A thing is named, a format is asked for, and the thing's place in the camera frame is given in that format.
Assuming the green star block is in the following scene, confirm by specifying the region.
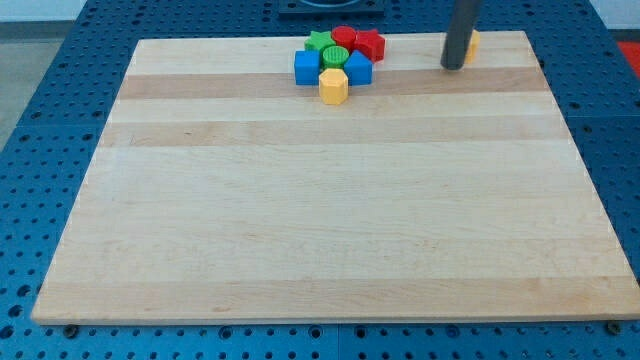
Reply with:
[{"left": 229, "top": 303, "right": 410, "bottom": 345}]
[{"left": 304, "top": 31, "right": 336, "bottom": 53}]

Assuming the blue pentagon block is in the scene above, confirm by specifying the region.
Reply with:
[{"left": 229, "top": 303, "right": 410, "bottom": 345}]
[{"left": 343, "top": 50, "right": 373, "bottom": 86}]

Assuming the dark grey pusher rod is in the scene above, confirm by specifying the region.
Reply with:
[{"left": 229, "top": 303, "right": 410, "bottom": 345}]
[{"left": 440, "top": 0, "right": 483, "bottom": 71}]

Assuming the green circle block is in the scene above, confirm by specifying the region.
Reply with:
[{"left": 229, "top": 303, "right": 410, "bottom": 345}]
[{"left": 321, "top": 45, "right": 350, "bottom": 69}]

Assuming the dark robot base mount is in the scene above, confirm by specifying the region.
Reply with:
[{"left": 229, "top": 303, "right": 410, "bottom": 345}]
[{"left": 277, "top": 0, "right": 386, "bottom": 18}]

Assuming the yellow block behind rod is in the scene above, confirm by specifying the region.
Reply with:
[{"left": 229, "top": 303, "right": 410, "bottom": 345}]
[{"left": 464, "top": 30, "right": 480, "bottom": 65}]

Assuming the yellow hexagon block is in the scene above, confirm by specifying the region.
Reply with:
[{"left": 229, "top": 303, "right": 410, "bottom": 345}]
[{"left": 319, "top": 68, "right": 349, "bottom": 105}]

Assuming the red circle block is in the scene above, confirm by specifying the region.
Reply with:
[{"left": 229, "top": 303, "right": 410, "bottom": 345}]
[{"left": 331, "top": 25, "right": 357, "bottom": 53}]

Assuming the light wooden board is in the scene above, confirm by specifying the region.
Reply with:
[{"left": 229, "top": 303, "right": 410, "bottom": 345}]
[{"left": 32, "top": 31, "right": 639, "bottom": 325}]

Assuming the red star block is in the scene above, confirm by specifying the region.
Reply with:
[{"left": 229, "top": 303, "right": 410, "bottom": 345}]
[{"left": 354, "top": 29, "right": 386, "bottom": 63}]

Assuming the blue cube block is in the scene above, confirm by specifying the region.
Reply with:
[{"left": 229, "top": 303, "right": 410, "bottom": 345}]
[{"left": 294, "top": 50, "right": 321, "bottom": 86}]

